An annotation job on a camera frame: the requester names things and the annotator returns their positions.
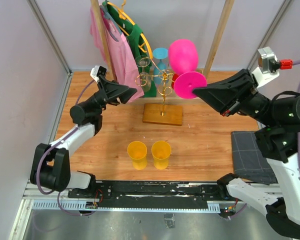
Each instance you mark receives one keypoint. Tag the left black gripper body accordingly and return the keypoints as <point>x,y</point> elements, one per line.
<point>103,93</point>

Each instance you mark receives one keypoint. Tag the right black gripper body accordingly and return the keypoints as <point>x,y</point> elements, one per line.
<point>253,103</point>

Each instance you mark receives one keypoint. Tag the clear wine glass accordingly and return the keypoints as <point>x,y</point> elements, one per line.
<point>142,63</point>

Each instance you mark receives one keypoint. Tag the blue plastic goblet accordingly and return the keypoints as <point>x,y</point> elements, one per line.
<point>159,54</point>

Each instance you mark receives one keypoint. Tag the red plastic cup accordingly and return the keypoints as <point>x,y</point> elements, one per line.
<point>173,80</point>

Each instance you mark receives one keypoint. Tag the magenta plastic goblet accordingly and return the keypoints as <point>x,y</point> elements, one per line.
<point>183,58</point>

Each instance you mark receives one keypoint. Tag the yellow plastic cup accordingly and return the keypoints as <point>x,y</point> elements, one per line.
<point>137,151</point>
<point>161,151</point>

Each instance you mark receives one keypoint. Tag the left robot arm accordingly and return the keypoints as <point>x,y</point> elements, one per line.
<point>51,170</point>

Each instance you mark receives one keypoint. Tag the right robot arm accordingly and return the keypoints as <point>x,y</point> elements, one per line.
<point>278,142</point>

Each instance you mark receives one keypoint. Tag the wooden rack base board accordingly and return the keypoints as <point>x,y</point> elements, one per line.
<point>173,114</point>

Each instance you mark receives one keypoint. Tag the pink shirt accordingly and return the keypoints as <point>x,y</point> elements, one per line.
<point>124,63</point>

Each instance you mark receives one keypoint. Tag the green shirt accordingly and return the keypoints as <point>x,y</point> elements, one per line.
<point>153,91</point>

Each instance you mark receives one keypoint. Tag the dark grey folded cloth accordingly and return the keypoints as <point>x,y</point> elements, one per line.
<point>248,162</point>

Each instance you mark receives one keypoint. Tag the yellow clothes hanger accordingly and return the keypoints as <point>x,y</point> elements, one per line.
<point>135,35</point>

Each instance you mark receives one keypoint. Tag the grey clothes hanger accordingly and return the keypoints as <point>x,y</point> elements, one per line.
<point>111,25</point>

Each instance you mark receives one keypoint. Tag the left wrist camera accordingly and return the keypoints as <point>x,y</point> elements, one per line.
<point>98,71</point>

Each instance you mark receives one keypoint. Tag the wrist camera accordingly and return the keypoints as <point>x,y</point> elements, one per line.
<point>269,66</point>
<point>98,71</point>

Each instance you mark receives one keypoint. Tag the gold wire glass rack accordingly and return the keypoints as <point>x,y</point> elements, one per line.
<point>165,89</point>

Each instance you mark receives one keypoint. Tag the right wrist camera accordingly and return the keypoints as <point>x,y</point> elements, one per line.
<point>269,66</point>

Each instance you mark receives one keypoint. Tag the wooden clothes rack frame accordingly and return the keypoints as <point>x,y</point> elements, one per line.
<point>98,27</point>

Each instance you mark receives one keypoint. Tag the black mounting rail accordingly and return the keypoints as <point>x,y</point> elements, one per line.
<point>152,195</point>

